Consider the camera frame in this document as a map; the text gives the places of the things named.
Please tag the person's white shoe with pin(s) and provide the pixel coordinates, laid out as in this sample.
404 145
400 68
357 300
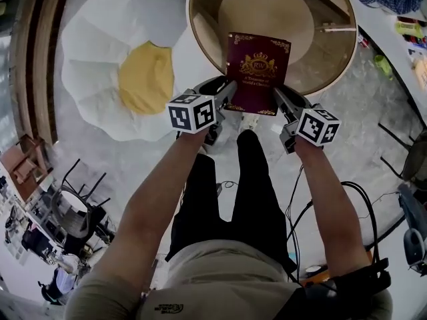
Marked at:
248 122

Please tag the black wicker chair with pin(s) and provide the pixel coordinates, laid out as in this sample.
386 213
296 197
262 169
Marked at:
417 158

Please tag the dark bottle with red cap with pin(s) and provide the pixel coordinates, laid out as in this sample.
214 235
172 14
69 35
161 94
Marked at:
415 39

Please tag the round glass-top side table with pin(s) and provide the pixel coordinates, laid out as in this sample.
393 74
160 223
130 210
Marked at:
267 12

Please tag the egg-shaped white yellow beanbag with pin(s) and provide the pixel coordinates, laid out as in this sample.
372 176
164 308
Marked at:
100 45

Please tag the person's beige shirt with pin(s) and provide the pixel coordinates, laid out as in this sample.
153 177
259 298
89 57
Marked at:
217 285

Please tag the person's right forearm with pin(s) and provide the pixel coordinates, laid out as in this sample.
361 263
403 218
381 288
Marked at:
328 192

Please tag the green bottle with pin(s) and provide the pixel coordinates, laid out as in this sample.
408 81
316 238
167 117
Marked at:
407 29

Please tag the brown wooden stool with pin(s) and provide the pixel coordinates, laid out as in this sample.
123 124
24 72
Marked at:
23 168

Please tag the white curved counter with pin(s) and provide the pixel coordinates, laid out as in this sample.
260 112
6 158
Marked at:
383 35

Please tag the black chair with white seat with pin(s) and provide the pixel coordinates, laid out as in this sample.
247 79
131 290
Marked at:
73 212

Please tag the person's left forearm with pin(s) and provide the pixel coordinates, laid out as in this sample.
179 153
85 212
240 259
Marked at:
156 192

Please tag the small red and white box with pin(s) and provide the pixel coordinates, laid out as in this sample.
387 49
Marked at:
363 41

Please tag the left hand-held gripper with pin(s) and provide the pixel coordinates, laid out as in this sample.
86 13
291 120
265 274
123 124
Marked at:
191 113

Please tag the person's black trousers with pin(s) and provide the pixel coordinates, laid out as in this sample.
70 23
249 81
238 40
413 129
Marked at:
253 192

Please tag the pale pink notepad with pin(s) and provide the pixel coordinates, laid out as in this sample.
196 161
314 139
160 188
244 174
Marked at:
422 73

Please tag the long wooden step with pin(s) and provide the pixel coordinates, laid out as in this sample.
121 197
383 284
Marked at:
36 62

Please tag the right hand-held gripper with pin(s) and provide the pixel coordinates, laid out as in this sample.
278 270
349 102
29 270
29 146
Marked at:
318 127

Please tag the dark red hardcover book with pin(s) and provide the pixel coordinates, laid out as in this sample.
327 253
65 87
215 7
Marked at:
257 78

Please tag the green packet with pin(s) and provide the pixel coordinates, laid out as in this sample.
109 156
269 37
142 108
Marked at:
383 64

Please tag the blue grey device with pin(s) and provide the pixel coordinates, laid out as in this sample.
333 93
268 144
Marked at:
413 232

